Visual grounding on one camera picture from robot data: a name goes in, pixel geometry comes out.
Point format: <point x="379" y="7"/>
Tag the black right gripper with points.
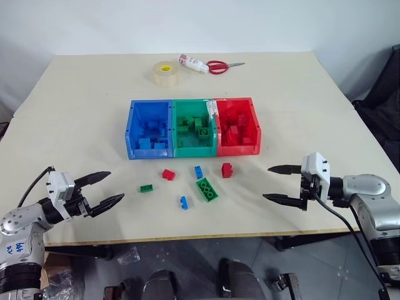
<point x="308" y="188"/>

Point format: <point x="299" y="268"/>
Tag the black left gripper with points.
<point x="76" y="203"/>

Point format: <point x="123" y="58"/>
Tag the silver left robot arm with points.
<point x="19" y="219"/>

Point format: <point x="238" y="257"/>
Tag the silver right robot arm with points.
<point x="372" y="200"/>

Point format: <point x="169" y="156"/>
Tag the small green toy brick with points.
<point x="146" y="188"/>

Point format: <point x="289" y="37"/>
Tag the tall red toy brick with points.
<point x="227" y="170"/>

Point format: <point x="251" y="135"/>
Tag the small red toy brick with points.
<point x="168" y="174"/>

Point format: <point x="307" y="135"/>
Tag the clear plastic bag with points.
<point x="128" y="255"/>
<point x="61" y="282"/>

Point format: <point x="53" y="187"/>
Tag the red plastic bin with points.
<point x="237" y="128"/>

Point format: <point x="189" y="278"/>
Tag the large green toy brick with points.
<point x="206" y="190"/>

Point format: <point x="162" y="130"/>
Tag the blue plastic bin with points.
<point x="149" y="129"/>

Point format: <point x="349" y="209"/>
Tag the small blue toy brick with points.
<point x="198" y="172"/>
<point x="184" y="202"/>

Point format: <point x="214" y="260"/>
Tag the brown cardboard box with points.
<point x="47" y="265"/>

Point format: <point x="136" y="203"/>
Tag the dark rounded shape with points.
<point x="160" y="285"/>
<point x="240" y="278"/>

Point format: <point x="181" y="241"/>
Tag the green plastic bin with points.
<point x="193" y="131"/>

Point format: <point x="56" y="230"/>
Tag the clear packing tape roll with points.
<point x="165" y="74"/>

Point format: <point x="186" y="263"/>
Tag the white glue bottle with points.
<point x="193" y="63"/>

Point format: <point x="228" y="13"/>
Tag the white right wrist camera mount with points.
<point x="316" y="163"/>

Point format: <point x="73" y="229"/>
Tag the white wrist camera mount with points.
<point x="60" y="187"/>
<point x="316" y="163"/>

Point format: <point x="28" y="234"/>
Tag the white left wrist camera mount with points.
<point x="60" y="187"/>

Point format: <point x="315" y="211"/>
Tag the black table frame bracket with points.
<point x="300" y="241"/>
<point x="81" y="251"/>

